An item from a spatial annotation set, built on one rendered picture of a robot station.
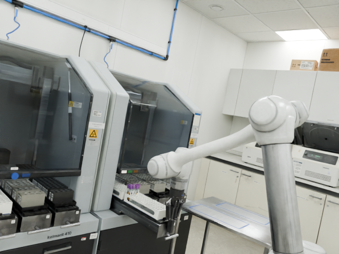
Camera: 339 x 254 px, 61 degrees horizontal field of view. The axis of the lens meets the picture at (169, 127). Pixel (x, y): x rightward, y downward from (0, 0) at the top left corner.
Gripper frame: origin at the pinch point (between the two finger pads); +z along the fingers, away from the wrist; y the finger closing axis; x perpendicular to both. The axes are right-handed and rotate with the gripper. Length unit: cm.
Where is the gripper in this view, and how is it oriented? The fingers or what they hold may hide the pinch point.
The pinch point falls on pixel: (170, 225)
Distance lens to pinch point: 158.3
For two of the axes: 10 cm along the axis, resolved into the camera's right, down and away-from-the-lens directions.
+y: -6.8, -0.9, -7.3
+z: -1.8, 9.8, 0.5
